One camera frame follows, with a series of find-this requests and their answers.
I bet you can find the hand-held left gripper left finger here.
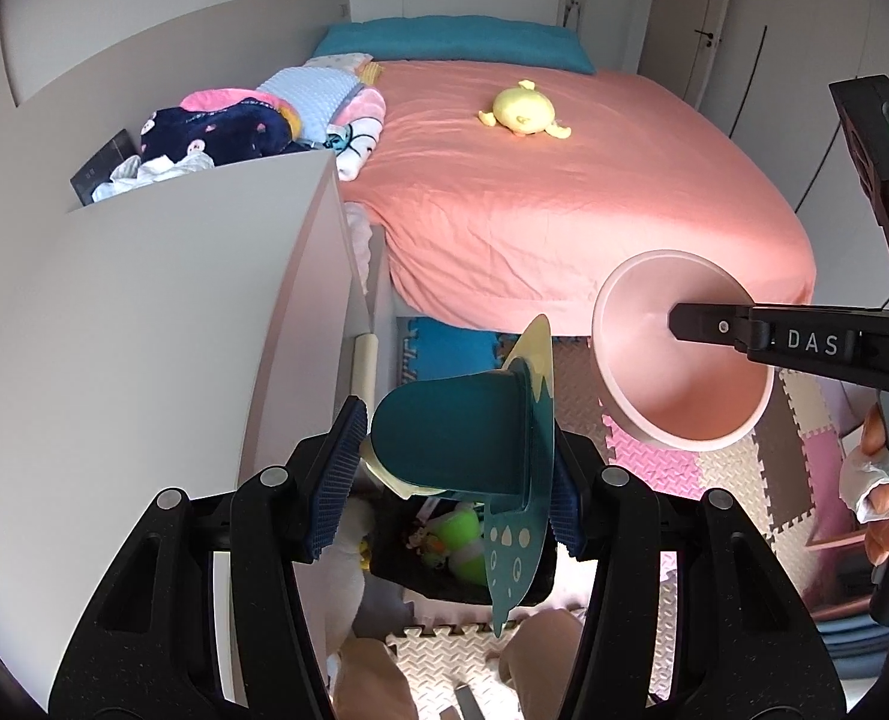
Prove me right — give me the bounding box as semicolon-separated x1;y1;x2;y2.
49;395;371;720

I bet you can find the person's left leg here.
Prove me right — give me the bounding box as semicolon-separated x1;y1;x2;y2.
335;637;416;720

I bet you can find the pink cloth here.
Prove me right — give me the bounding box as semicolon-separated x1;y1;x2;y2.
181;88;275;113

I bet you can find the yellow plush toy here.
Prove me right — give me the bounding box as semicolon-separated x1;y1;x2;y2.
478;79;573;141

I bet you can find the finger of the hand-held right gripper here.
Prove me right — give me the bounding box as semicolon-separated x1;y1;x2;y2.
667;301;771;352

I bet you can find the person's right leg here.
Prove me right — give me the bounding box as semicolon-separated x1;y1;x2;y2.
498;607;588;720

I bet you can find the teal pillow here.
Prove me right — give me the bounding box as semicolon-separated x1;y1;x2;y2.
311;17;597;76

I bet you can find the cream bed bumper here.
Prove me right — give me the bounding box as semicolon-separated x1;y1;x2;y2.
349;334;380;406

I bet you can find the green plush toy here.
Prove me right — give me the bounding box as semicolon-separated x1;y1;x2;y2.
425;508;485;582

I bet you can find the light blue blanket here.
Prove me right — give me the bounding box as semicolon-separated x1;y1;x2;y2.
253;66;363;147

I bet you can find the white cloth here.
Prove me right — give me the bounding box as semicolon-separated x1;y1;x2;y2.
91;151;217;203

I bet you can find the foam puzzle floor mat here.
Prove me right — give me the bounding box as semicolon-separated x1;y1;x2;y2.
395;315;876;720

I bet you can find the person's leg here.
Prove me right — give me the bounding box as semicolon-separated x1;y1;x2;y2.
335;637;416;720
498;607;588;720

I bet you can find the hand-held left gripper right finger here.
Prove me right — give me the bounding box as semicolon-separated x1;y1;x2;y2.
549;427;846;720

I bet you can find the teal dinosaur toy cup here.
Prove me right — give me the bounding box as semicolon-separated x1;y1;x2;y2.
359;315;558;640

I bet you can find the person's right hand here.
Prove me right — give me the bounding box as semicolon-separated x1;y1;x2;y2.
838;401;889;565

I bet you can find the pink and white blanket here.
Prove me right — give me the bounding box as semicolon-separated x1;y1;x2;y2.
325;86;389;181

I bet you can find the navy printed blanket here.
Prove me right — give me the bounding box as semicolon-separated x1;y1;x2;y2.
139;97;296;166

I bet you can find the black box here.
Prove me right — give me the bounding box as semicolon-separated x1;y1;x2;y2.
70;129;142;207

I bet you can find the bed with pink sheet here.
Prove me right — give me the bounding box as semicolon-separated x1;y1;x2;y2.
340;60;818;335

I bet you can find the black bin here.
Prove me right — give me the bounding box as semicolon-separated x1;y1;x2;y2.
355;491;558;608

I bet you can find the pink bowl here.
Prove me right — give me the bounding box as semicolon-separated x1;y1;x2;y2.
590;249;777;452

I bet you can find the pink stool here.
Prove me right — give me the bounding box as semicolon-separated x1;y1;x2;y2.
808;536;876;616

